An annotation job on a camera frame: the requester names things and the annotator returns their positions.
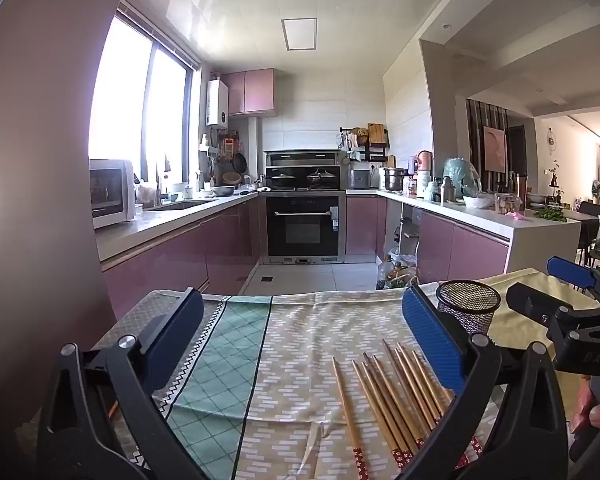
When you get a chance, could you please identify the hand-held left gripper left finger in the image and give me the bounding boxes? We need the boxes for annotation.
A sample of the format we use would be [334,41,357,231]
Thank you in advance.
[36,287,208,480]

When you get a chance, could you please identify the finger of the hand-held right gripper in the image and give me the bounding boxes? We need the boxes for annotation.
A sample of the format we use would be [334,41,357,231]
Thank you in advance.
[546,256,600,311]
[506,282,592,334]

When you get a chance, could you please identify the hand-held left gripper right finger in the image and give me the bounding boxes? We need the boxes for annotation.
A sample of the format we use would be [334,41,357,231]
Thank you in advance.
[400,285,570,480]

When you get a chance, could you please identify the black mesh utensil holder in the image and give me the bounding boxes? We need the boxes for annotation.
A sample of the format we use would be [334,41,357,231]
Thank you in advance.
[436,280,502,337]

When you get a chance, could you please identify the bunch of wooden chopsticks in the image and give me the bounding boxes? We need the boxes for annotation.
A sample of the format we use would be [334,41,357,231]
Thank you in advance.
[331,340,486,478]

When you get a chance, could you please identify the yellow cloth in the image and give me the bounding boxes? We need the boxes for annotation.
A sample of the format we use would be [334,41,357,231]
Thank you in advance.
[480,267,600,411]

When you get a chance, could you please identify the black dining chair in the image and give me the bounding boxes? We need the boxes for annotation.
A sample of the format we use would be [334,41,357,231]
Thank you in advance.
[577,201,600,266]

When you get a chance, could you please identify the plastic bags of vegetables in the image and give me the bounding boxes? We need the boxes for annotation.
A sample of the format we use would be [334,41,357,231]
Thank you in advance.
[391,247,421,288]

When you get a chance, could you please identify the pink sink cabinet run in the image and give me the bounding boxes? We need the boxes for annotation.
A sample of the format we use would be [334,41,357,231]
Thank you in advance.
[96,192,267,321]

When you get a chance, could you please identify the clear plastic bottle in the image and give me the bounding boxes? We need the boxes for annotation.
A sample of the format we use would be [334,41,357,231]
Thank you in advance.
[376,254,396,291]

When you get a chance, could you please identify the pink peninsula cabinet run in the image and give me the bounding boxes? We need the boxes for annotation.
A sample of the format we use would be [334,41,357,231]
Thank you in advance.
[346,189,583,286]

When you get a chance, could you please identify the clear food container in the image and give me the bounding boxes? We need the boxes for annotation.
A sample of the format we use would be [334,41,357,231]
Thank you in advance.
[495,192,524,216]

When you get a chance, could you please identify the green beige patterned tablecloth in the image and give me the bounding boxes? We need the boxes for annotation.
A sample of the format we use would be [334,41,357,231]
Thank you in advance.
[92,284,531,480]

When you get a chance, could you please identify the teal appliance under plastic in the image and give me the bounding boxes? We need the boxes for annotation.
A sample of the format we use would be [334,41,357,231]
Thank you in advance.
[442,156,482,198]

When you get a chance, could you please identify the white microwave oven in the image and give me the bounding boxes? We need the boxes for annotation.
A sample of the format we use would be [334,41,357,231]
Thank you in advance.
[89,159,137,231]

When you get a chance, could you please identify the steel stockpot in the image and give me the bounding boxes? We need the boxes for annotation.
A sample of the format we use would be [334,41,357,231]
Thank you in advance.
[383,167,410,192]

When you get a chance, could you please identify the black integrated stove oven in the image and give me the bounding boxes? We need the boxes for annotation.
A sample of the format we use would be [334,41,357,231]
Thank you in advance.
[263,148,347,265]

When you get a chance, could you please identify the grey refrigerator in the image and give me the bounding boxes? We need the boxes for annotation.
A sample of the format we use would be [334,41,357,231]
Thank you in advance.
[0,0,146,426]

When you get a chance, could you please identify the white gas water heater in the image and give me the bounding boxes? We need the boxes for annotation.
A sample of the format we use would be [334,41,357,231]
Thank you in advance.
[206,79,230,127]

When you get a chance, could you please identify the kitchen window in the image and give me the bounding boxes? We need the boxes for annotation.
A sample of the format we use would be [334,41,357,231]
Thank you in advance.
[89,2,201,201]

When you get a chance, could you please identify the ceiling light panel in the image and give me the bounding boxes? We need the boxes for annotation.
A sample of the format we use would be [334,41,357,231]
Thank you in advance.
[281,18,318,52]

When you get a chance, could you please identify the framed wall picture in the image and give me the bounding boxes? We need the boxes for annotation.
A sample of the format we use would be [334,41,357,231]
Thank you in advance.
[482,126,506,173]

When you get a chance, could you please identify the dark striped wall panel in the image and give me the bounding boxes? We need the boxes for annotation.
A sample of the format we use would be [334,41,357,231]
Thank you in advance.
[466,99,510,186]

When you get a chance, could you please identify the black wall rack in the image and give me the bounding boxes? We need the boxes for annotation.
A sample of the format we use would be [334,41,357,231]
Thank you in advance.
[339,122,390,162]

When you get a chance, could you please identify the pink wall cabinet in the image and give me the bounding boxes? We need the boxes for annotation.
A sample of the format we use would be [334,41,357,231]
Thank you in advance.
[221,67,276,117]

